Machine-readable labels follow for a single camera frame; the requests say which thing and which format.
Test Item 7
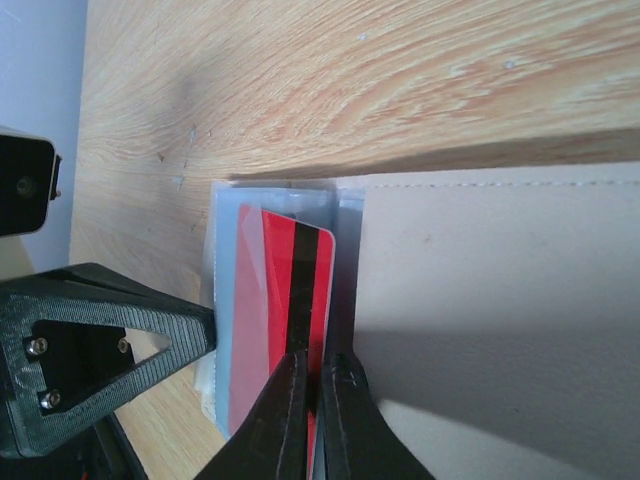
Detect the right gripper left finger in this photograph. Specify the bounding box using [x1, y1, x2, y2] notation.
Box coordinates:
[196, 350, 308, 480]

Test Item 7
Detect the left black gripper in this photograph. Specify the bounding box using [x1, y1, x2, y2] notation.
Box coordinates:
[1, 263, 216, 479]

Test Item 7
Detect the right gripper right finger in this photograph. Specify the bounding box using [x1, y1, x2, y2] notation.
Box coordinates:
[321, 353, 433, 480]

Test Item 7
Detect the red credit card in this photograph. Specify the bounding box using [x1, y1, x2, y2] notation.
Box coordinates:
[229, 205, 335, 479]

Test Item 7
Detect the beige card holder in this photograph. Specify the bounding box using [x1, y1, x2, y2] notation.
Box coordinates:
[196, 163, 639, 479]

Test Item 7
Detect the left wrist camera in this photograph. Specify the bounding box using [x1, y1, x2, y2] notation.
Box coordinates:
[0, 126, 62, 237]

